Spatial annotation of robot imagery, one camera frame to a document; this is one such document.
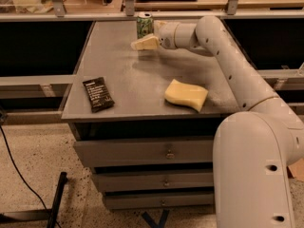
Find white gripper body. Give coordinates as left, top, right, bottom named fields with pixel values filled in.
left=158, top=22, right=177, bottom=49

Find green soda can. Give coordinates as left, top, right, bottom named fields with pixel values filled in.
left=137, top=12, right=154, bottom=39

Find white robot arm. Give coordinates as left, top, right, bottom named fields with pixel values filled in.
left=131, top=16, right=304, bottom=228

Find yellow sponge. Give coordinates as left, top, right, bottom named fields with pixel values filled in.
left=164, top=80, right=208, bottom=112

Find black snack bar wrapper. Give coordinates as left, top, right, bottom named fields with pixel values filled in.
left=83, top=77, right=115, bottom=113

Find grey drawer cabinet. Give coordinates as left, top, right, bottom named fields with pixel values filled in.
left=62, top=21, right=238, bottom=197

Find top grey drawer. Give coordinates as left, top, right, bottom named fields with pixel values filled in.
left=74, top=137, right=213, bottom=167

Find grey drawer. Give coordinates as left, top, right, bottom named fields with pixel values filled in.
left=103, top=191, right=214, bottom=210
left=74, top=137, right=213, bottom=167
left=92, top=169, right=214, bottom=192

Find middle grey drawer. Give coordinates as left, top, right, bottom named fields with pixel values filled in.
left=92, top=169, right=214, bottom=192

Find bottom grey drawer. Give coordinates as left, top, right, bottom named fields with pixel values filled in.
left=103, top=191, right=214, bottom=210

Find cardboard box with items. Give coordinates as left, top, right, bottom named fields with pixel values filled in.
left=288, top=159, right=304, bottom=181

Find black metal stand leg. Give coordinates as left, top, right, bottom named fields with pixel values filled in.
left=0, top=172, right=67, bottom=228

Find grey metal shelf rail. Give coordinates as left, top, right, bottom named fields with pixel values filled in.
left=0, top=0, right=304, bottom=22

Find black floor cable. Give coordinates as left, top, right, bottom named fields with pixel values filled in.
left=0, top=123, right=63, bottom=228

